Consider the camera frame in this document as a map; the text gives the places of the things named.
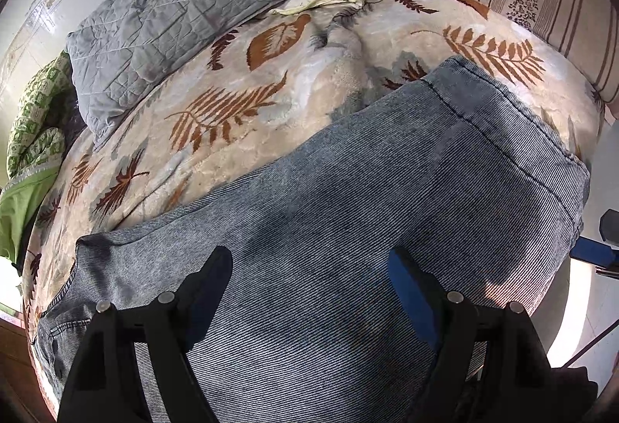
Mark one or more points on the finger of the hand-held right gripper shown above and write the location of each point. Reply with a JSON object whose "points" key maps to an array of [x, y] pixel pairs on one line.
{"points": [[591, 252]]}

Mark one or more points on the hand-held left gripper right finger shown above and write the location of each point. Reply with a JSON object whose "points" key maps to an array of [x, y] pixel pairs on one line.
{"points": [[416, 302]]}

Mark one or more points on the grey denim pants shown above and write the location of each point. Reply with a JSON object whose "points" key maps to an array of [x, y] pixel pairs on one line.
{"points": [[314, 234]]}

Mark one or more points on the leaf print blanket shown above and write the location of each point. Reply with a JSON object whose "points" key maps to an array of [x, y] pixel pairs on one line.
{"points": [[242, 79]]}

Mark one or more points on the grey quilted pillow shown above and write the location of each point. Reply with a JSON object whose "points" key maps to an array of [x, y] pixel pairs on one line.
{"points": [[169, 16]]}

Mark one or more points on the dark purple plastic bag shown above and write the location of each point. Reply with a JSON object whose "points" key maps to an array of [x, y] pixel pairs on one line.
{"points": [[76, 111]]}

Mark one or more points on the green patterned quilt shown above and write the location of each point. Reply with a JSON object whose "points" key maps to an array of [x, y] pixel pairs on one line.
{"points": [[34, 113]]}

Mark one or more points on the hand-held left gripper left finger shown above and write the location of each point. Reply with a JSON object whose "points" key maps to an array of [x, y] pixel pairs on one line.
{"points": [[205, 307]]}

